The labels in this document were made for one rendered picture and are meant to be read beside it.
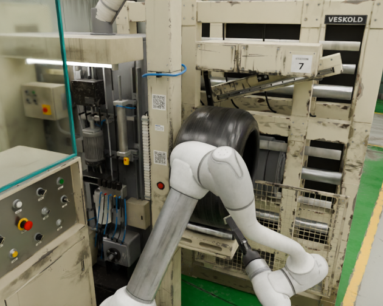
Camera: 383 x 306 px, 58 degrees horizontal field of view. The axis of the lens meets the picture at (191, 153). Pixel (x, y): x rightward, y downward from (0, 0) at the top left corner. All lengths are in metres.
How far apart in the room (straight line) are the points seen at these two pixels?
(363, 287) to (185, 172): 2.25
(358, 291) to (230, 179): 2.20
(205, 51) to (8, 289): 1.39
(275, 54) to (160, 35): 0.55
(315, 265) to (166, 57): 1.07
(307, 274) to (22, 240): 1.15
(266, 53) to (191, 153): 0.82
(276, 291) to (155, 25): 1.21
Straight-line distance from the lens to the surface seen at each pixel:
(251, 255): 1.46
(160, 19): 1.66
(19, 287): 1.68
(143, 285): 1.20
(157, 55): 1.67
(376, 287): 3.16
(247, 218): 1.11
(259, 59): 1.77
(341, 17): 2.04
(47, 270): 1.76
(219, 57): 1.83
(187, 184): 1.10
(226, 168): 0.98
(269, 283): 1.40
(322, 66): 1.87
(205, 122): 1.56
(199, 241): 1.78
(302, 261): 1.37
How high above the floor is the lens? 1.87
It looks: 21 degrees down
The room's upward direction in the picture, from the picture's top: 1 degrees clockwise
